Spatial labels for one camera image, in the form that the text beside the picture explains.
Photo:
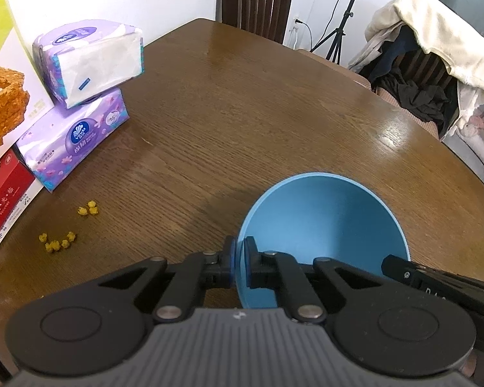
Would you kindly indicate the black light stand tripod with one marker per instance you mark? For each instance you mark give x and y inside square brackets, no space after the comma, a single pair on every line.
[338,32]

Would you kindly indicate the dark wooden chair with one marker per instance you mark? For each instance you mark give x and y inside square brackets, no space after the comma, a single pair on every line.
[258,0]

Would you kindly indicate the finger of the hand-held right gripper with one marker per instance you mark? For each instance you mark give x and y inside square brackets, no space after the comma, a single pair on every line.
[403,272]

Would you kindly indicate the red box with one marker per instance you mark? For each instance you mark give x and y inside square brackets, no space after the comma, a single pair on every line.
[4,197]

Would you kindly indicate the dark clothes pile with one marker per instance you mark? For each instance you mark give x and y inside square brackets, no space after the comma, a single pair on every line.
[419,100]

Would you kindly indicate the blue bowl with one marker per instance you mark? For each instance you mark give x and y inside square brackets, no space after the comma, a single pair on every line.
[326,217]

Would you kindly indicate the slatted wooden chair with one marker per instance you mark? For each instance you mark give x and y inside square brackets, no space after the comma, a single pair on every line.
[431,70]

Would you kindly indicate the white wall socket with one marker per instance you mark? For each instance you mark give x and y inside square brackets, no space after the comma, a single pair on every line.
[295,24]

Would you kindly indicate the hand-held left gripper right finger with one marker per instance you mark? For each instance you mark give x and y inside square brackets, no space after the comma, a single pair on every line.
[250,262]

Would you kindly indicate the chair with cream cloth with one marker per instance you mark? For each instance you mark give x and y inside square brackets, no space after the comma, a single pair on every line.
[439,28]

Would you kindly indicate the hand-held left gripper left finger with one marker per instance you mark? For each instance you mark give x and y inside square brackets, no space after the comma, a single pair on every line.
[228,262]

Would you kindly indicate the purple floral tissue pack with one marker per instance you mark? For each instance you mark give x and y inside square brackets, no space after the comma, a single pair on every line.
[76,137]

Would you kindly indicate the scattered yellow crumbs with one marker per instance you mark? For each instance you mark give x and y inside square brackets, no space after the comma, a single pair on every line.
[52,246]

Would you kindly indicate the opened purple tissue pack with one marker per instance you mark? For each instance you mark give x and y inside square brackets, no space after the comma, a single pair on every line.
[96,60]

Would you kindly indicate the snack box with cracker picture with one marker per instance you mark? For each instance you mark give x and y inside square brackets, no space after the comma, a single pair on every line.
[8,100]

